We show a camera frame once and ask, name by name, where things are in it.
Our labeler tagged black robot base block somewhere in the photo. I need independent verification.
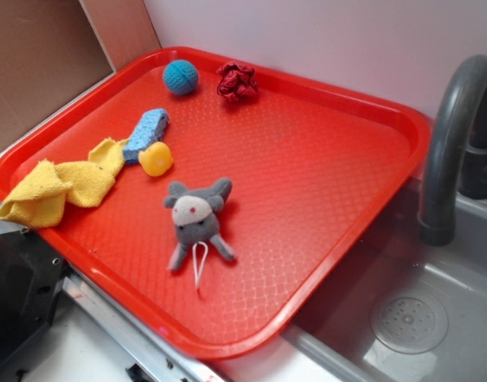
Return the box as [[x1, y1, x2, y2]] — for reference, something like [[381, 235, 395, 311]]
[[0, 230, 65, 372]]

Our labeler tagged red plastic tray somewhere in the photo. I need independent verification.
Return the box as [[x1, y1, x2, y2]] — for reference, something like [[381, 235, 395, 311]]
[[0, 48, 430, 360]]

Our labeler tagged grey plush mouse toy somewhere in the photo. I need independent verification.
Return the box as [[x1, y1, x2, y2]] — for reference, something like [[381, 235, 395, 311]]
[[163, 177, 236, 288]]

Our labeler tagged crumpled dark red cloth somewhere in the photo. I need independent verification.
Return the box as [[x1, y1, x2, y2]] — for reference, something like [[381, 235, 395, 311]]
[[216, 61, 259, 103]]

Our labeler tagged light blue sponge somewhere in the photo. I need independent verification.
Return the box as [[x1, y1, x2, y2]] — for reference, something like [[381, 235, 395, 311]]
[[123, 108, 169, 164]]

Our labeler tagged blue knitted ball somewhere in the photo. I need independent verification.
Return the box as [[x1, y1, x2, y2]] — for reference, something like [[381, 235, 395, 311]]
[[162, 60, 199, 96]]

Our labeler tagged grey plastic sink basin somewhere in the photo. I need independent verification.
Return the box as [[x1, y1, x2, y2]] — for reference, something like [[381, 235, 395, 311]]
[[283, 180, 487, 381]]

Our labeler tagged yellow towel cloth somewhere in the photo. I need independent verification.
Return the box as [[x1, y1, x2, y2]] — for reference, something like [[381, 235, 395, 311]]
[[0, 138, 128, 228]]

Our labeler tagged grey toy faucet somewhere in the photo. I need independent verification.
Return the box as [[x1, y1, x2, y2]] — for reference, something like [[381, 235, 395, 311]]
[[418, 55, 487, 246]]

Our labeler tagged brown cardboard panel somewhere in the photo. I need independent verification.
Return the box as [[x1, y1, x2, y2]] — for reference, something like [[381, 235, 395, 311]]
[[0, 1, 160, 153]]

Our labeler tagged silver metal rail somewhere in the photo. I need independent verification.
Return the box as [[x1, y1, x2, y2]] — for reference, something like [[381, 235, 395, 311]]
[[63, 273, 228, 381]]

